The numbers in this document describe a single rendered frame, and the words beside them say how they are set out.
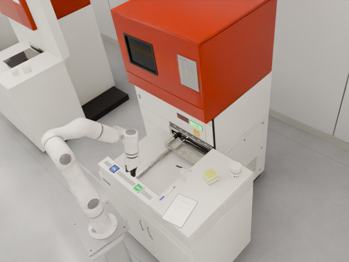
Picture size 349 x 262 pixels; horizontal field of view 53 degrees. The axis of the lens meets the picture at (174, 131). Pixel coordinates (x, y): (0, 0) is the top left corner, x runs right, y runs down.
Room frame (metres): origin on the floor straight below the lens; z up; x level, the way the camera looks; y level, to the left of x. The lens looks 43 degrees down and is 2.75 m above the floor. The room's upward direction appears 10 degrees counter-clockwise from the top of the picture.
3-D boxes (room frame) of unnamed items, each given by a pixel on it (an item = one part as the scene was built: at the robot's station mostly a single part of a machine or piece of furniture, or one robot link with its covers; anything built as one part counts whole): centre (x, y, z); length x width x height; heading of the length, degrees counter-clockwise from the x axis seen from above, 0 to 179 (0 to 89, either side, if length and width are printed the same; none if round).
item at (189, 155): (1.78, -0.05, 0.87); 0.36 x 0.08 x 0.03; 38
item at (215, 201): (1.36, -0.11, 0.89); 0.62 x 0.35 x 0.14; 128
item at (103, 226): (1.29, 0.56, 0.93); 0.19 x 0.19 x 0.18
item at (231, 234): (1.59, 0.08, 0.41); 0.97 x 0.64 x 0.82; 38
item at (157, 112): (2.01, 0.00, 1.02); 0.82 x 0.03 x 0.40; 38
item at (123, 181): (1.55, 0.38, 0.89); 0.55 x 0.09 x 0.14; 38
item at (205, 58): (2.20, -0.25, 1.52); 0.81 x 0.75 x 0.59; 38
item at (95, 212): (1.32, 0.58, 1.14); 0.19 x 0.12 x 0.24; 31
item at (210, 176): (1.41, -0.18, 1.00); 0.07 x 0.07 x 0.07; 23
